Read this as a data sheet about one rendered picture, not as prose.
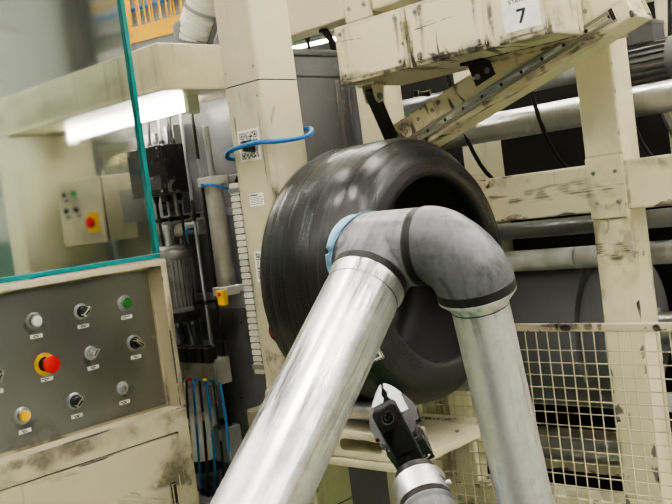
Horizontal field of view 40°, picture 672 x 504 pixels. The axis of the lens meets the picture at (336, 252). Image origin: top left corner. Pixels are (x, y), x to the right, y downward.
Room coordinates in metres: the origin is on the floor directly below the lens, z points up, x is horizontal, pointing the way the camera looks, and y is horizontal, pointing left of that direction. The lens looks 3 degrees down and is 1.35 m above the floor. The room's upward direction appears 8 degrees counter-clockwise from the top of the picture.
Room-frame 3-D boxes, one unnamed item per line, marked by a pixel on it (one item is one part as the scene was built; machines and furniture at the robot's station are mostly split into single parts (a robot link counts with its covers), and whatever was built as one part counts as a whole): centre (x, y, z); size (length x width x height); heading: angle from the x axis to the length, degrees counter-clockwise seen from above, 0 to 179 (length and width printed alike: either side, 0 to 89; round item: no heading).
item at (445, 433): (2.12, -0.07, 0.80); 0.37 x 0.36 x 0.02; 137
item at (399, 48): (2.25, -0.37, 1.71); 0.61 x 0.25 x 0.15; 47
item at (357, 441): (2.02, 0.02, 0.84); 0.36 x 0.09 x 0.06; 47
